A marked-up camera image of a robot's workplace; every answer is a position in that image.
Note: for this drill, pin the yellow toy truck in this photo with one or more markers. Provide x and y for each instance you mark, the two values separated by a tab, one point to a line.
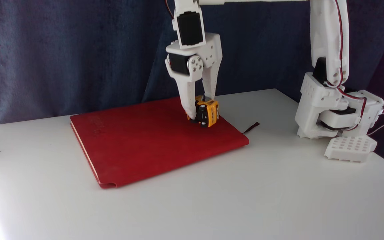
210	113

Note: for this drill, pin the red notebook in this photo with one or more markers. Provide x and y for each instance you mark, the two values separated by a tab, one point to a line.
138	143

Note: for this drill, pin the dark red bookmark ribbon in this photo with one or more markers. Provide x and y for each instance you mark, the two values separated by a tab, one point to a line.
252	126

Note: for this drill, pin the dark blue curtain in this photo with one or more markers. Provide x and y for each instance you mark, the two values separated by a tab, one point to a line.
78	50

